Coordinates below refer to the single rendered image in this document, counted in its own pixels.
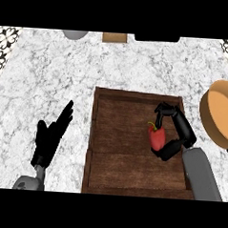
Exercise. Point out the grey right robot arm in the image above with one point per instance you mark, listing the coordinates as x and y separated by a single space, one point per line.
200 175

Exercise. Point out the tan wooden block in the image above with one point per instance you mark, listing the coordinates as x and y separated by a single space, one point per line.
115 37

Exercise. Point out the brown wooden tray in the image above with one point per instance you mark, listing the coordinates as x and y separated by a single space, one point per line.
132 158

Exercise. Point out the black appliance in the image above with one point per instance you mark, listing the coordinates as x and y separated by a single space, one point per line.
157 38

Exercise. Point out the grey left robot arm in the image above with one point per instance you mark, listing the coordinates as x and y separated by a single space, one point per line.
32 181

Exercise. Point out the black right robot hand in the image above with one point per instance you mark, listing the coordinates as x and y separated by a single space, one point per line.
181 126

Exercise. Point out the red bell pepper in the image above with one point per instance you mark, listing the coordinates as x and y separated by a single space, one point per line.
157 137

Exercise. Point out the grey round object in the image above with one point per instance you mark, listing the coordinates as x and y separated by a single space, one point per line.
75 34

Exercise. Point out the orange pot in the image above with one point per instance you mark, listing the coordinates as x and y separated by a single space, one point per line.
221 114

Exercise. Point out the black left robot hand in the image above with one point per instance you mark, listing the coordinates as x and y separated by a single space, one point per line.
51 134

